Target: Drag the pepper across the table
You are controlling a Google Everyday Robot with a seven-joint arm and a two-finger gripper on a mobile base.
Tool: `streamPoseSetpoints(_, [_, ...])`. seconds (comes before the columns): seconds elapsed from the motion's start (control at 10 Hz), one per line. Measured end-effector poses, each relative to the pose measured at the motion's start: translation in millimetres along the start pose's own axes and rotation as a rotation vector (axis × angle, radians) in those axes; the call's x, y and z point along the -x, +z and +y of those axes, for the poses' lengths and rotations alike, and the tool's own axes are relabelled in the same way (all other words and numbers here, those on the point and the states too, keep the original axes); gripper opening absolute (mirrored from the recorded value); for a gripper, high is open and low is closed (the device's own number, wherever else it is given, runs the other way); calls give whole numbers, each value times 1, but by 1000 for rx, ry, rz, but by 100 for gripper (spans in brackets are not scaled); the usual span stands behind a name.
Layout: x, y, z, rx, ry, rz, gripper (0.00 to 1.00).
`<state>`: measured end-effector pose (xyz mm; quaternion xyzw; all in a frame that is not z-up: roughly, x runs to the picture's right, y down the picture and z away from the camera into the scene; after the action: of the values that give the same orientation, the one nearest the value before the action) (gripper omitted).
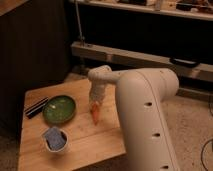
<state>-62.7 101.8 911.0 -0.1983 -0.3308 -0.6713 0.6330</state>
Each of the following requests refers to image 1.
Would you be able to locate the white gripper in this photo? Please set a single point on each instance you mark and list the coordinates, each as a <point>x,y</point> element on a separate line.
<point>97,93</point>

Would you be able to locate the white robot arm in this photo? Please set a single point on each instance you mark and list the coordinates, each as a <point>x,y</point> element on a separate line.
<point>138,97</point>

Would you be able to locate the green round plate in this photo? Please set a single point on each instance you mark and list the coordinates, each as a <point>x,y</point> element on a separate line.
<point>59,109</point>

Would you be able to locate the metal vertical pole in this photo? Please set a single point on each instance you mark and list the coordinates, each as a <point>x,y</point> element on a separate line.
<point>81,37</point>

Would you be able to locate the black rectangular bar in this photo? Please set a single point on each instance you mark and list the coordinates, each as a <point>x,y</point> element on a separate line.
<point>35,108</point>

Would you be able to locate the white cup with blue sponge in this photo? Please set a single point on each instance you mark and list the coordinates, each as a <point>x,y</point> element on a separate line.
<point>55,140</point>

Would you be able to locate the grey metal shelf beam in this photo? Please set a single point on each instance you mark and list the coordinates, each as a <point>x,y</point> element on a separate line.
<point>136,59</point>

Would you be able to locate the upper shelf with items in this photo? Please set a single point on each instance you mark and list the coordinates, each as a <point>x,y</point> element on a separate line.
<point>155,7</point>

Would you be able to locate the black handle on beam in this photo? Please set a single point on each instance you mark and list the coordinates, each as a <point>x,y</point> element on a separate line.
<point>188,64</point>

